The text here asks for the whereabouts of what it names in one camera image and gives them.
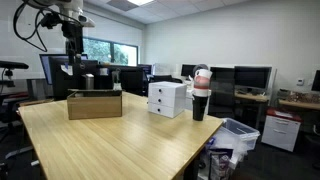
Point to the wide black monitor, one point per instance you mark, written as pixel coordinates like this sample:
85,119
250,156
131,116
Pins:
252,77

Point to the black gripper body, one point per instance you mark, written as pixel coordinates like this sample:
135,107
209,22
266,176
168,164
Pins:
72,33

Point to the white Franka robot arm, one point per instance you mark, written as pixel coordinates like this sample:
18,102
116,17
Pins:
71,6

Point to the office window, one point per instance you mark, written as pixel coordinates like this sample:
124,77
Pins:
110,52

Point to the black Dell monitor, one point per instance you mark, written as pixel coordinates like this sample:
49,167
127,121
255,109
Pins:
60,80

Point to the white red-topped filing cabinet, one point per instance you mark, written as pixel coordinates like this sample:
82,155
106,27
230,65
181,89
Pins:
280,129

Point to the black plastic cup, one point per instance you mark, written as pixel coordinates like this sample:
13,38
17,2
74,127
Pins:
199,108

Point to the plastic bin with bag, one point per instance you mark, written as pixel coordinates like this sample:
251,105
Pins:
226,143

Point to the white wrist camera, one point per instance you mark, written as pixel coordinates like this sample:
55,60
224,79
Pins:
86,20

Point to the ceiling light panel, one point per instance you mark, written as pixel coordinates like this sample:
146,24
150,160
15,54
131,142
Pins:
140,1

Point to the white and red cup stack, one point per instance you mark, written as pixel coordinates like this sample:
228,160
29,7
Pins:
202,83

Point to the white three-drawer organizer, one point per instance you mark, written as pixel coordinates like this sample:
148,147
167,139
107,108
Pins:
166,99

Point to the purple snack bag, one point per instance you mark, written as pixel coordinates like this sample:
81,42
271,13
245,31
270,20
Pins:
220,165

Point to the black monitor back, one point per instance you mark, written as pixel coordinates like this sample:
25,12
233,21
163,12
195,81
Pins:
131,80

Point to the small black desk monitor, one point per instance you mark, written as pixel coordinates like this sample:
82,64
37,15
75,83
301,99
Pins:
187,70

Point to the white wall thermostat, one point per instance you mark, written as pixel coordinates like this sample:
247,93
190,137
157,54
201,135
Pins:
300,82

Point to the brown cardboard box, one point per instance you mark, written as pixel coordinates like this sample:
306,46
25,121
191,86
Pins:
95,106

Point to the clear plastic bin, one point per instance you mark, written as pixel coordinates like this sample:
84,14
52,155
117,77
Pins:
240,131

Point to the wooden side desk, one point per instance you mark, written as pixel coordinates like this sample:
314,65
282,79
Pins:
251,97

